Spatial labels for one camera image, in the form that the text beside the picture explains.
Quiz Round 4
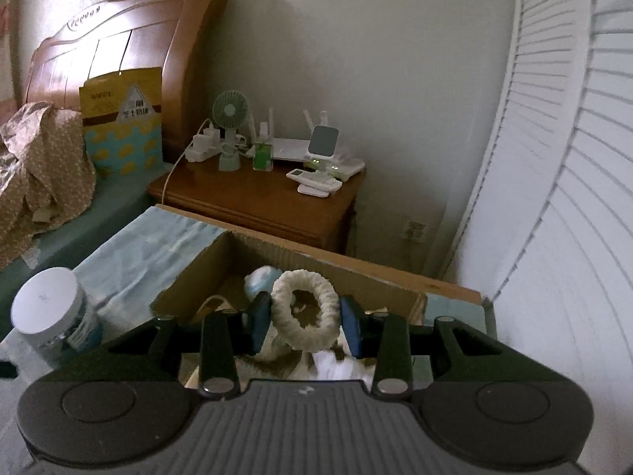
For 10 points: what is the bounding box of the white lidded jar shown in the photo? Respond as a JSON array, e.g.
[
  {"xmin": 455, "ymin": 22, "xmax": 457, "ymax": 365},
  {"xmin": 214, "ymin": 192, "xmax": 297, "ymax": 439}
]
[{"xmin": 11, "ymin": 267, "xmax": 103, "ymax": 365}]

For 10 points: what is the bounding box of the white fluffy ring scrunchie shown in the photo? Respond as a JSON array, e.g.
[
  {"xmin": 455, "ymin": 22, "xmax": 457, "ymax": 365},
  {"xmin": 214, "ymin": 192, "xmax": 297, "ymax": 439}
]
[{"xmin": 269, "ymin": 269, "xmax": 341, "ymax": 353}]

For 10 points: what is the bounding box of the cream plush toy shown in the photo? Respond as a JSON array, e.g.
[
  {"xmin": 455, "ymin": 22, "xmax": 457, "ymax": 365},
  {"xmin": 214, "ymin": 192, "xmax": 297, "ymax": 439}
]
[{"xmin": 235, "ymin": 326, "xmax": 377, "ymax": 389}]

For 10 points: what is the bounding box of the white wifi router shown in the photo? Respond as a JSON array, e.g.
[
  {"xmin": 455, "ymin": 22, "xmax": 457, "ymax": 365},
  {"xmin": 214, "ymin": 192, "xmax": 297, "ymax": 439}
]
[{"xmin": 265, "ymin": 107, "xmax": 365, "ymax": 182}]

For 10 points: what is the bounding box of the small green desk fan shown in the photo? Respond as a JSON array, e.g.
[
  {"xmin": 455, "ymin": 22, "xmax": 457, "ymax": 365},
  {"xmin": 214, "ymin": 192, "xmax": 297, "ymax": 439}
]
[{"xmin": 211, "ymin": 90, "xmax": 249, "ymax": 173}]

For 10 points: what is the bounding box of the white power strip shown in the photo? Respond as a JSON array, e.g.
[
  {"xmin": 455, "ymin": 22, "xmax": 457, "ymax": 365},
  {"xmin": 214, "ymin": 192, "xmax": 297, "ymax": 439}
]
[{"xmin": 184, "ymin": 127, "xmax": 221, "ymax": 163}]

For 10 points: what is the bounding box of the open cardboard box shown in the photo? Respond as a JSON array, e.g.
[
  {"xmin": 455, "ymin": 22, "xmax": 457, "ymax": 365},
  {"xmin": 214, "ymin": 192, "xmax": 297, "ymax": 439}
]
[{"xmin": 150, "ymin": 203, "xmax": 484, "ymax": 387}]

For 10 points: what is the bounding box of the grey-blue plush ball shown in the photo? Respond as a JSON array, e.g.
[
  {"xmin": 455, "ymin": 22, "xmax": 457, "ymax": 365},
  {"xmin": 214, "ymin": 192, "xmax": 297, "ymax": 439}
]
[{"xmin": 244, "ymin": 266, "xmax": 283, "ymax": 301}]

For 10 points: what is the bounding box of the light blue bed sheet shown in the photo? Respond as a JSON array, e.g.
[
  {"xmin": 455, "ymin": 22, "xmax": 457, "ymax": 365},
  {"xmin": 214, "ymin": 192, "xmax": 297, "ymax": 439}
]
[{"xmin": 1, "ymin": 207, "xmax": 224, "ymax": 366}]

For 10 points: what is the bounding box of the green bottle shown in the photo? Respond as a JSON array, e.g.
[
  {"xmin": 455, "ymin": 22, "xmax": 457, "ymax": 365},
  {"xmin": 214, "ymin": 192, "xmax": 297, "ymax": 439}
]
[{"xmin": 252, "ymin": 142, "xmax": 274, "ymax": 172}]

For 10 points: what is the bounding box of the wall socket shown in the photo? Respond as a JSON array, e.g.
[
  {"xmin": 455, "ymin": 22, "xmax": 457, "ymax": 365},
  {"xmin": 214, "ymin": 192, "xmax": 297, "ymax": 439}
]
[{"xmin": 402, "ymin": 220, "xmax": 427, "ymax": 243}]

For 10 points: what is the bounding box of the wooden headboard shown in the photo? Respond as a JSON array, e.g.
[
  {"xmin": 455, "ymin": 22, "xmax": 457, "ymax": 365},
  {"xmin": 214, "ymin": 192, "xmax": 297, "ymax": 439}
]
[{"xmin": 24, "ymin": 0, "xmax": 227, "ymax": 157}]

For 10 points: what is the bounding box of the white louvered closet door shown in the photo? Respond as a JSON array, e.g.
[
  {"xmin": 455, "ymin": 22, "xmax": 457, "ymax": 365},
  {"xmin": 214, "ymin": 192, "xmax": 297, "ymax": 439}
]
[{"xmin": 442, "ymin": 0, "xmax": 632, "ymax": 474}]

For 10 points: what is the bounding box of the white charging cable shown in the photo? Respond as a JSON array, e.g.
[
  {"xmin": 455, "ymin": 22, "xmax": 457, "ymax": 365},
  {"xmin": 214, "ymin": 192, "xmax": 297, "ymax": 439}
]
[{"xmin": 160, "ymin": 118, "xmax": 214, "ymax": 204}]

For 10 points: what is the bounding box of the brown patterned blanket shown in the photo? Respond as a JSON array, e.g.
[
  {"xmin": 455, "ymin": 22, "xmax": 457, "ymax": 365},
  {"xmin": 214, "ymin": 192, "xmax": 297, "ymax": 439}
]
[{"xmin": 1, "ymin": 102, "xmax": 97, "ymax": 268}]

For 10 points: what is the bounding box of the wooden nightstand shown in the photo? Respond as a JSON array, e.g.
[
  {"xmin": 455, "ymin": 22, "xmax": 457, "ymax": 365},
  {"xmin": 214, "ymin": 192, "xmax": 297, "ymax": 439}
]
[{"xmin": 147, "ymin": 158, "xmax": 366, "ymax": 253}]

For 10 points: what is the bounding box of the yellow blue snack bag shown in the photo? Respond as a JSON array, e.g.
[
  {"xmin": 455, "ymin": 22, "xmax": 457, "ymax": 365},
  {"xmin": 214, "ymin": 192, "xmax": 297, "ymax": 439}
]
[{"xmin": 80, "ymin": 68, "xmax": 162, "ymax": 178}]

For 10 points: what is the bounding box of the white remote control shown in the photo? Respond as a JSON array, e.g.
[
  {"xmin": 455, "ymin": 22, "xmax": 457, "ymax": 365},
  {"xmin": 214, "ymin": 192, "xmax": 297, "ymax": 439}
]
[{"xmin": 286, "ymin": 168, "xmax": 342, "ymax": 198}]

